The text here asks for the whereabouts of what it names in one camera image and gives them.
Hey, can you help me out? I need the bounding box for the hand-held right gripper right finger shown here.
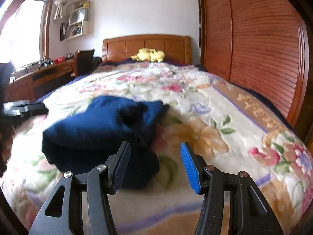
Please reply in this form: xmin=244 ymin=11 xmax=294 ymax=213
xmin=180 ymin=142 xmax=284 ymax=235

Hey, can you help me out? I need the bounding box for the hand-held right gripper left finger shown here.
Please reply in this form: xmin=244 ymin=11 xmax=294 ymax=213
xmin=29 ymin=141 xmax=131 ymax=235

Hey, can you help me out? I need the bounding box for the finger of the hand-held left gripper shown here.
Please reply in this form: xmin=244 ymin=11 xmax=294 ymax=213
xmin=4 ymin=100 xmax=47 ymax=117

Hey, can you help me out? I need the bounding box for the blue suit jacket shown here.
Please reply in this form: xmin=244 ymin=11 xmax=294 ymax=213
xmin=41 ymin=95 xmax=170 ymax=189

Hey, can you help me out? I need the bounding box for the person's left hand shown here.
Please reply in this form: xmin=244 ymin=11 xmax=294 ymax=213
xmin=0 ymin=125 xmax=15 ymax=177

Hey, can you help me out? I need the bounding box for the wooden desk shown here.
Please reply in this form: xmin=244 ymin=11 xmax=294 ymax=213
xmin=5 ymin=60 xmax=75 ymax=103

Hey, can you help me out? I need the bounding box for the floral blanket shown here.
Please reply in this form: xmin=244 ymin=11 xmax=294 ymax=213
xmin=0 ymin=62 xmax=313 ymax=235

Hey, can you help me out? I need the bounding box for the window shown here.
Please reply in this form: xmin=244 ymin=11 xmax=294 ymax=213
xmin=0 ymin=0 xmax=53 ymax=71

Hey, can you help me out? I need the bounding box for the wooden chair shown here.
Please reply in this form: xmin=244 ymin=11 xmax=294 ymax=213
xmin=73 ymin=49 xmax=96 ymax=77

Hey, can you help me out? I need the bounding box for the tied white curtain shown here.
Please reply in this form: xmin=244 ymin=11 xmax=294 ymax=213
xmin=54 ymin=0 xmax=77 ymax=20

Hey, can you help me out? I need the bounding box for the yellow plush toy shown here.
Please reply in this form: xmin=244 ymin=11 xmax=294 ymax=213
xmin=130 ymin=48 xmax=165 ymax=62

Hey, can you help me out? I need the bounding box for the wooden bed headboard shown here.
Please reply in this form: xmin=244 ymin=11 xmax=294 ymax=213
xmin=102 ymin=35 xmax=192 ymax=65

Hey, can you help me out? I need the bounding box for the wooden slatted wardrobe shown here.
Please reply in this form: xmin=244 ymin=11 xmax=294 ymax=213
xmin=198 ymin=0 xmax=313 ymax=128

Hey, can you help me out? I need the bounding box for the white wall shelf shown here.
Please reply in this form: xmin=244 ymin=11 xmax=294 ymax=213
xmin=60 ymin=0 xmax=90 ymax=42

